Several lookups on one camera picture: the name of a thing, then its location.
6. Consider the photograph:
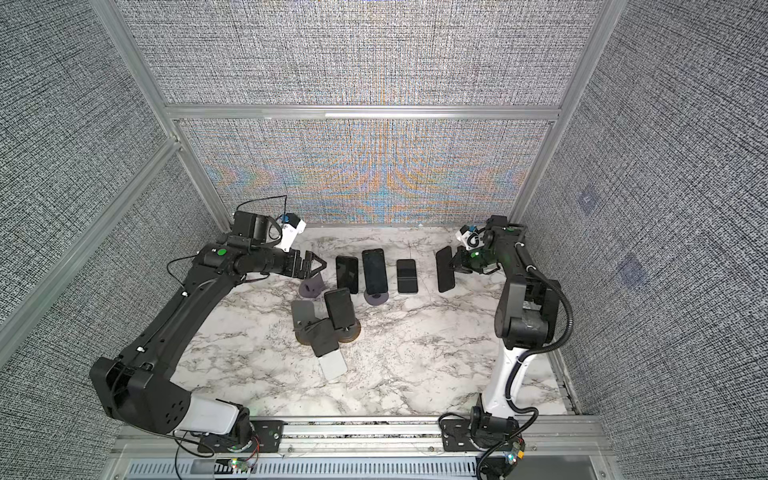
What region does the aluminium front rail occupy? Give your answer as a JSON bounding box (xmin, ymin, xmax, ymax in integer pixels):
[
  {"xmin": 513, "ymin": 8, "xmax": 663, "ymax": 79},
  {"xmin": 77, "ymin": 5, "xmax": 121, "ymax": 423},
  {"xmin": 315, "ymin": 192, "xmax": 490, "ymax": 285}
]
[{"xmin": 107, "ymin": 415, "xmax": 613, "ymax": 460}]

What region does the thin black left cable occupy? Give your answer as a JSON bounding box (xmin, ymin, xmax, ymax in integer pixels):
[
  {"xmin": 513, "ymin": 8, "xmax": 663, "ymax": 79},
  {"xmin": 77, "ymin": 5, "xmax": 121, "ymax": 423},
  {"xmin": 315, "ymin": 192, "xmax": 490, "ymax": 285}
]
[{"xmin": 165, "ymin": 194, "xmax": 289, "ymax": 301}]

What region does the white slotted cable duct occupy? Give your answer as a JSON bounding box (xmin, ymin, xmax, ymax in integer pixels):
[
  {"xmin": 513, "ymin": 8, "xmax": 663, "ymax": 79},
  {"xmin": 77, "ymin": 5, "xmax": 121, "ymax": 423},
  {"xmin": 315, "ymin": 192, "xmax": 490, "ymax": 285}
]
[{"xmin": 123, "ymin": 457, "xmax": 476, "ymax": 479}]

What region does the wooden base stand left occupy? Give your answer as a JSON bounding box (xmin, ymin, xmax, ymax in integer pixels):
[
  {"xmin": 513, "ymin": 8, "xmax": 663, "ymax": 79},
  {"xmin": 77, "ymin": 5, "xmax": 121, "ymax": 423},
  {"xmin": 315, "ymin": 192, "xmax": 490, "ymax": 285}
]
[{"xmin": 291, "ymin": 300, "xmax": 317, "ymax": 346}]

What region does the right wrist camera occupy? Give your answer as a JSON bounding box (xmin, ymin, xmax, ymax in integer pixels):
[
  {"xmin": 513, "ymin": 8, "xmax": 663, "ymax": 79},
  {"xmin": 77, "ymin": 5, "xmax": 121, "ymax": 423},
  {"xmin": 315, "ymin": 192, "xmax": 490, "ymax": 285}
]
[{"xmin": 456, "ymin": 225, "xmax": 481, "ymax": 251}]

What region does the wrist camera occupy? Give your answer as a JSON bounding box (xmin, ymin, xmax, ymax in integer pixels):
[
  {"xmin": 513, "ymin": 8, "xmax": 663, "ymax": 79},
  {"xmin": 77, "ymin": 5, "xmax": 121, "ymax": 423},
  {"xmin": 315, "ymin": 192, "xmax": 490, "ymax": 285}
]
[
  {"xmin": 277, "ymin": 213, "xmax": 306, "ymax": 253},
  {"xmin": 456, "ymin": 225, "xmax": 481, "ymax": 251}
]

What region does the black corrugated cable conduit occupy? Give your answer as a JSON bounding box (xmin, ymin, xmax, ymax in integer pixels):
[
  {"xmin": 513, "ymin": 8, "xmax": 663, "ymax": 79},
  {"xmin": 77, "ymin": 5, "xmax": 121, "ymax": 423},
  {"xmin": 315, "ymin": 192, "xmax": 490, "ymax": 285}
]
[{"xmin": 503, "ymin": 233, "xmax": 575, "ymax": 421}]

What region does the black phone on slim stand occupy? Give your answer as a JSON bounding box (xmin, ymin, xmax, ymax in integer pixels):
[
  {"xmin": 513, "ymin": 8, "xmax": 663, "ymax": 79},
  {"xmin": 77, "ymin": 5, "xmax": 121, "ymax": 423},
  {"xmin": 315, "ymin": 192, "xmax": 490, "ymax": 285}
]
[{"xmin": 335, "ymin": 256, "xmax": 359, "ymax": 295}]

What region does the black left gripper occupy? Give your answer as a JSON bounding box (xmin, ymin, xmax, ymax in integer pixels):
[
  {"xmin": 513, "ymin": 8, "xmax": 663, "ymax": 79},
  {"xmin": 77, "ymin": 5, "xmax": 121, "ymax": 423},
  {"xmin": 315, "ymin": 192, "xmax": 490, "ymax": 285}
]
[{"xmin": 253, "ymin": 246, "xmax": 328, "ymax": 279}]

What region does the black phone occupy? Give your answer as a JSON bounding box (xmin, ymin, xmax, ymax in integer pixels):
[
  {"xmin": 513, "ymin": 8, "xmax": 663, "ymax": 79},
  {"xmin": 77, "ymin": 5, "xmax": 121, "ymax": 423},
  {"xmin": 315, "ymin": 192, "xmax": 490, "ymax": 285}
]
[
  {"xmin": 435, "ymin": 246, "xmax": 455, "ymax": 293},
  {"xmin": 303, "ymin": 319, "xmax": 339, "ymax": 358},
  {"xmin": 324, "ymin": 288, "xmax": 357, "ymax": 329},
  {"xmin": 362, "ymin": 248, "xmax": 388, "ymax": 295},
  {"xmin": 335, "ymin": 256, "xmax": 359, "ymax": 295},
  {"xmin": 396, "ymin": 259, "xmax": 418, "ymax": 294}
]

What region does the purple left phone stand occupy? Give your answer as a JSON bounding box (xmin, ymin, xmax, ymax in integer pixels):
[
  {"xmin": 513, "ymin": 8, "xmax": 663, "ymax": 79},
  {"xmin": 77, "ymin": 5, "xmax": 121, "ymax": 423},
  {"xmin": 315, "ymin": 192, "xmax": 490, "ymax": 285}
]
[{"xmin": 299, "ymin": 273, "xmax": 327, "ymax": 299}]

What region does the wooden base stand right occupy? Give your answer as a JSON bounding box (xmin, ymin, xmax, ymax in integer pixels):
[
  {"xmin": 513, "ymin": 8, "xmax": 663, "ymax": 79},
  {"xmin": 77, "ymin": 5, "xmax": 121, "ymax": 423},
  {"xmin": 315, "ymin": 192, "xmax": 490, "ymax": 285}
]
[{"xmin": 335, "ymin": 320, "xmax": 361, "ymax": 343}]

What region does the white phone stand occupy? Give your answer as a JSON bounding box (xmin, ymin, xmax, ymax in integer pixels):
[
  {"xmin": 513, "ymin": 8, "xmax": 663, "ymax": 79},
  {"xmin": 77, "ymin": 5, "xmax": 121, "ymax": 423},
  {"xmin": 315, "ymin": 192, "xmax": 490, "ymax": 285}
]
[{"xmin": 318, "ymin": 349, "xmax": 348, "ymax": 381}]

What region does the wooden base stand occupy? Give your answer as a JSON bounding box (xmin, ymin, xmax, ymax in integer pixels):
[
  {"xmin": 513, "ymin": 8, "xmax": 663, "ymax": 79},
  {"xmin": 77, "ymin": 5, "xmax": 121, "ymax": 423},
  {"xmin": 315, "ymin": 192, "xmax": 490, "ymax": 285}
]
[
  {"xmin": 335, "ymin": 320, "xmax": 361, "ymax": 343},
  {"xmin": 291, "ymin": 300, "xmax": 317, "ymax": 346}
]

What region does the black phone on purple stand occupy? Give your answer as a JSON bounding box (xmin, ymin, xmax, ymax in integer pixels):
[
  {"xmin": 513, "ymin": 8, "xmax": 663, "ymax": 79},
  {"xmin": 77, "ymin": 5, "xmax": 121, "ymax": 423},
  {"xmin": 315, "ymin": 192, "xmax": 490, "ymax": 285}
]
[{"xmin": 362, "ymin": 248, "xmax": 388, "ymax": 295}]

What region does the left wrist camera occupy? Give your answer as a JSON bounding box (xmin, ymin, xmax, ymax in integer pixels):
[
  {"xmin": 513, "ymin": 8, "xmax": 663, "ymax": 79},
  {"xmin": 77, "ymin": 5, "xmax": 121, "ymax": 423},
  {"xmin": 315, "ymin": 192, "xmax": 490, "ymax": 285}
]
[{"xmin": 277, "ymin": 213, "xmax": 306, "ymax": 253}]

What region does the purple round phone stand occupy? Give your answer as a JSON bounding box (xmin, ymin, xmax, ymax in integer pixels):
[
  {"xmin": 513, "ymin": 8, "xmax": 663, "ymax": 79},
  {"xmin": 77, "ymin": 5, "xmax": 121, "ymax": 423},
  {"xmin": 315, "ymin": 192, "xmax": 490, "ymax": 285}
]
[{"xmin": 364, "ymin": 292, "xmax": 390, "ymax": 306}]

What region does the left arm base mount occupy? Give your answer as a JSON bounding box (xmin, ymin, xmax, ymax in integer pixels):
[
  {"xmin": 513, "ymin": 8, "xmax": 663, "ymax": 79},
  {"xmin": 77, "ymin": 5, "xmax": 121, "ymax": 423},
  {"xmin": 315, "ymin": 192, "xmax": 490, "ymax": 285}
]
[{"xmin": 197, "ymin": 407, "xmax": 285, "ymax": 455}]

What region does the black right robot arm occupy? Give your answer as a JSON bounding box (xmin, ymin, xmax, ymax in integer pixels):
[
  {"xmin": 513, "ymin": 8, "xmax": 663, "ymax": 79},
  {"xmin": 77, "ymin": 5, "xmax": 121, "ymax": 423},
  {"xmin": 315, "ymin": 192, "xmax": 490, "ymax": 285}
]
[{"xmin": 450, "ymin": 215, "xmax": 560, "ymax": 448}]

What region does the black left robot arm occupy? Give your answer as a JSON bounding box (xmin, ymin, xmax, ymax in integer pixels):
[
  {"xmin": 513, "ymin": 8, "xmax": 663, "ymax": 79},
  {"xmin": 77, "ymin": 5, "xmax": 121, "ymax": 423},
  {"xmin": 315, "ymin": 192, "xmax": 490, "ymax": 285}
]
[{"xmin": 89, "ymin": 211, "xmax": 321, "ymax": 448}]

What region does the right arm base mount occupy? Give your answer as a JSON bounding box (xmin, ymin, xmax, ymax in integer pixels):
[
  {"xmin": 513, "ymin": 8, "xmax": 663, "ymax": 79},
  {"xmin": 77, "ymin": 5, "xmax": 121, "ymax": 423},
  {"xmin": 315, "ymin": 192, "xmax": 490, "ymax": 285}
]
[{"xmin": 437, "ymin": 412, "xmax": 485, "ymax": 452}]

